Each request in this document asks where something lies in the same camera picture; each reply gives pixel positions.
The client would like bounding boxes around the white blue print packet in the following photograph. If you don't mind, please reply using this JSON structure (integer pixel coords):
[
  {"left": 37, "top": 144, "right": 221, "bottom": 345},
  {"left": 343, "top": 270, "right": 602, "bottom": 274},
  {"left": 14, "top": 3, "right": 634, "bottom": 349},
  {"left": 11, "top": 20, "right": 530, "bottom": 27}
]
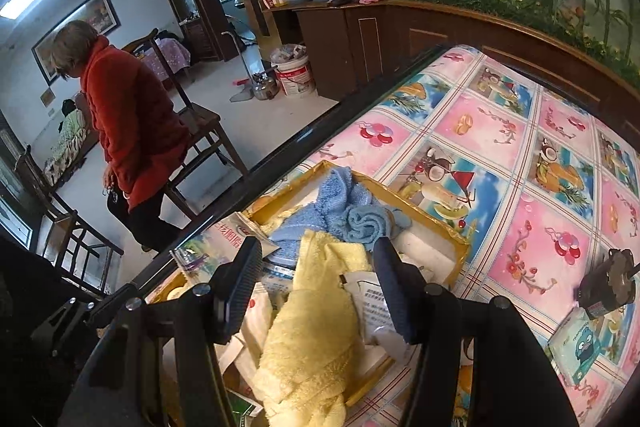
[{"left": 341, "top": 271, "right": 404, "bottom": 350}]

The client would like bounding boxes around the small blue towel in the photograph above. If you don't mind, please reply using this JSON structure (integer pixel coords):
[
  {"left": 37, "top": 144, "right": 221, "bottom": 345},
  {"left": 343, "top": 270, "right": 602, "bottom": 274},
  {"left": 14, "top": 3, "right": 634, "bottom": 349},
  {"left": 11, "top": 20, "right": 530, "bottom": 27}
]
[{"left": 343, "top": 205, "right": 412, "bottom": 251}]

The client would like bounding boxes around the long yellow towel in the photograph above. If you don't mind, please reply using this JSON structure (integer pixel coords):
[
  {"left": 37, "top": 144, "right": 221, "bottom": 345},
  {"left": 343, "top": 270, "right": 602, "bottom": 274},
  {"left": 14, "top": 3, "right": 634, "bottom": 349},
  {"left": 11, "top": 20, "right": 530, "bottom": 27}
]
[{"left": 255, "top": 230, "right": 371, "bottom": 426}]

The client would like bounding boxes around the large blue towel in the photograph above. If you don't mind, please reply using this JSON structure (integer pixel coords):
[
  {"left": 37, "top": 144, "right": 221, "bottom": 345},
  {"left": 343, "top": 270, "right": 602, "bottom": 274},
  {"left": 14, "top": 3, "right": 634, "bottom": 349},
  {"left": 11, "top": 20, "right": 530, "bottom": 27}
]
[{"left": 267, "top": 167, "right": 376, "bottom": 269}]

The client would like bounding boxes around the teal cartoon tissue pack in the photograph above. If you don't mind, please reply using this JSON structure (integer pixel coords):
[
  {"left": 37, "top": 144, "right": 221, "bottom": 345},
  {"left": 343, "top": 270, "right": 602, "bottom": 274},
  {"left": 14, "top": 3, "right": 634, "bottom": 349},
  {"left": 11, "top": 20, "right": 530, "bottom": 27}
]
[{"left": 547, "top": 307, "right": 616, "bottom": 387}]

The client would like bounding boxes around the green white snack packet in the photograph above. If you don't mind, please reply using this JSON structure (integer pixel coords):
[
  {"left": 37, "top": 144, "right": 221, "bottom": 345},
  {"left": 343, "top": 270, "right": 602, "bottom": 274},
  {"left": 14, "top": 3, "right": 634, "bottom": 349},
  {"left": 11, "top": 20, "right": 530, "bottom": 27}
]
[{"left": 171, "top": 212, "right": 279, "bottom": 285}]

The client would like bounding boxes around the yellow cardboard box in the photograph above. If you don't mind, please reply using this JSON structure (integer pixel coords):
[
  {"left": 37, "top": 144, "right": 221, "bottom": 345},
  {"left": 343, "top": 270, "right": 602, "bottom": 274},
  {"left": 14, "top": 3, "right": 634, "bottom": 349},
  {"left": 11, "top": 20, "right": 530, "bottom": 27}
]
[{"left": 155, "top": 161, "right": 471, "bottom": 426}]

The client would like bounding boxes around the wooden chair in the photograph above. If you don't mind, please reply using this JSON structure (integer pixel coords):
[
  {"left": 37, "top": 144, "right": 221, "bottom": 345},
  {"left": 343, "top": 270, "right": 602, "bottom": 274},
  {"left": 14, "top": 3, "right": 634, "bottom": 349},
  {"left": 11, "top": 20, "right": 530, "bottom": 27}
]
[{"left": 122, "top": 28, "right": 248, "bottom": 220}]

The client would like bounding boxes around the colourful cartoon tablecloth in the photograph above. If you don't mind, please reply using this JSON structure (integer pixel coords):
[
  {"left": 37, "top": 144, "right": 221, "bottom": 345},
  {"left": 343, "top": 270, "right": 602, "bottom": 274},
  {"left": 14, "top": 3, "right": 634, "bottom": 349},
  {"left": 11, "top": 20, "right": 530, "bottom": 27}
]
[{"left": 294, "top": 44, "right": 640, "bottom": 427}]

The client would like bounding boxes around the person in red jacket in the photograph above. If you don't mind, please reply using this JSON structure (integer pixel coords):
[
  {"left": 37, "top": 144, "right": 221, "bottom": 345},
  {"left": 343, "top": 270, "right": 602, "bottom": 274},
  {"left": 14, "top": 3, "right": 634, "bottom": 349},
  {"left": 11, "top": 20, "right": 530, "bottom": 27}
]
[{"left": 58, "top": 35, "right": 190, "bottom": 253}]

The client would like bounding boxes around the large black electric motor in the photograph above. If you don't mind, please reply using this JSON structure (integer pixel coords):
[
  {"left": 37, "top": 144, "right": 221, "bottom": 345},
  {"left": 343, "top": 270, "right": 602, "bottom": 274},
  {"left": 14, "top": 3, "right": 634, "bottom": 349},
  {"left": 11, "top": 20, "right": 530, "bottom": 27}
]
[{"left": 576, "top": 249, "right": 639, "bottom": 320}]

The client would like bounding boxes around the metal kettle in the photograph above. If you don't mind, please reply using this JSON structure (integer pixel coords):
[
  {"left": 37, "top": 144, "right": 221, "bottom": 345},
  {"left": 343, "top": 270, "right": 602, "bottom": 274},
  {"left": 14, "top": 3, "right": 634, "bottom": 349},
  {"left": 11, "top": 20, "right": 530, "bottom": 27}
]
[{"left": 250, "top": 72, "right": 280, "bottom": 101}]

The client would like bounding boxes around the white plastic bucket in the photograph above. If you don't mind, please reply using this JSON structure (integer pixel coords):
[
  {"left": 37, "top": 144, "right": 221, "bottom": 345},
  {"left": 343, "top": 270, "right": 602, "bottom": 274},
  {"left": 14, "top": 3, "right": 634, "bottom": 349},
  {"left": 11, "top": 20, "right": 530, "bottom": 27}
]
[{"left": 270, "top": 44, "right": 316, "bottom": 98}]

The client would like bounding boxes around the dark wooden cabinet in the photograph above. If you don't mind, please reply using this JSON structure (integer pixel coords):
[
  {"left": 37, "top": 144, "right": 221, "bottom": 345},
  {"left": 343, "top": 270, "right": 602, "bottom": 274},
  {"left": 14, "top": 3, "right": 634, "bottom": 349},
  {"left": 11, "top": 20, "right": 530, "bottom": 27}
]
[{"left": 267, "top": 0, "right": 639, "bottom": 145}]

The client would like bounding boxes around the framed wall picture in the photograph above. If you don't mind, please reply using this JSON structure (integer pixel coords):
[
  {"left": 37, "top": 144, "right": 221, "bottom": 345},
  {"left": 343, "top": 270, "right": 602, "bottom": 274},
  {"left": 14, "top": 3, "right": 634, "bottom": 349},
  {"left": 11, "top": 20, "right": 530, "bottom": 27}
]
[{"left": 32, "top": 0, "right": 120, "bottom": 86}]

